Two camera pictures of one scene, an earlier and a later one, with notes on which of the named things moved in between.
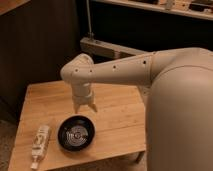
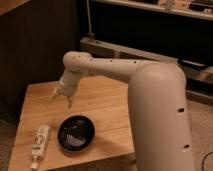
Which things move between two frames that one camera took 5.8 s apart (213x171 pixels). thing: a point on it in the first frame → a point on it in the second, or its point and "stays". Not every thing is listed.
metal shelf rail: x=105 y=50 stays
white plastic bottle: x=39 y=145 stays
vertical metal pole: x=90 y=35 stays
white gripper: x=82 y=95 → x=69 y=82
